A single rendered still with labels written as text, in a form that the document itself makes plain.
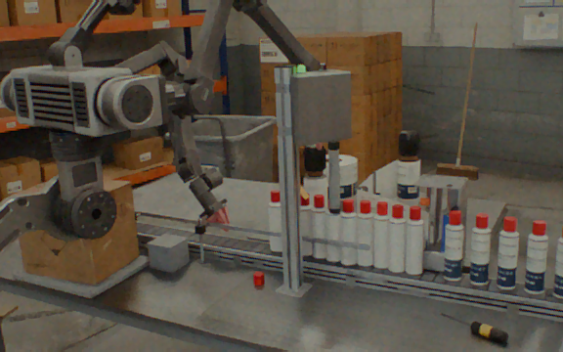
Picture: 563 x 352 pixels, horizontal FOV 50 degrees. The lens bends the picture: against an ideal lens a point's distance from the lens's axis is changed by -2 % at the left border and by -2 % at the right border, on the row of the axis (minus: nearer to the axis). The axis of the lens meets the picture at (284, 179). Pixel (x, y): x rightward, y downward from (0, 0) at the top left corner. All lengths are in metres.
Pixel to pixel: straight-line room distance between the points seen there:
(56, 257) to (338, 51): 3.77
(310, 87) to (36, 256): 1.05
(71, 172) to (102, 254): 0.38
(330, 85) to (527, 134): 4.71
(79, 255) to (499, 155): 5.04
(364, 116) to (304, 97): 3.67
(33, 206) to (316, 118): 0.81
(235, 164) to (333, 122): 2.66
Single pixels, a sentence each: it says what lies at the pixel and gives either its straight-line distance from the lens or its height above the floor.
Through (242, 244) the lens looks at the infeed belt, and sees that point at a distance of 2.11.
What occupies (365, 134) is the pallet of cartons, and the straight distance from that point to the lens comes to 5.37.
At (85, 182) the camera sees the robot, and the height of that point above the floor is 1.22.
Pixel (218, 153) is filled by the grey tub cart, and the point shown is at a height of 0.68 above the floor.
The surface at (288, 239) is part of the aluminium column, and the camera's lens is 1.82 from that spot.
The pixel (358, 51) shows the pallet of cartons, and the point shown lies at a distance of 5.29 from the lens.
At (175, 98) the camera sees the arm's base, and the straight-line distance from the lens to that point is 1.56.
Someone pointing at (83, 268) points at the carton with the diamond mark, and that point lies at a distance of 2.01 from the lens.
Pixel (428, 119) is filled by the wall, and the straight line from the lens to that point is 6.68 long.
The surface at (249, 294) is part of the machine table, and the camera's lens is 1.87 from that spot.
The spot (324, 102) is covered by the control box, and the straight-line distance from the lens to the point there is 1.70.
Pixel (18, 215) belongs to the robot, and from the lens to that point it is 1.76.
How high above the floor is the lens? 1.66
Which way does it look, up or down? 16 degrees down
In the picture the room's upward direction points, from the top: 2 degrees counter-clockwise
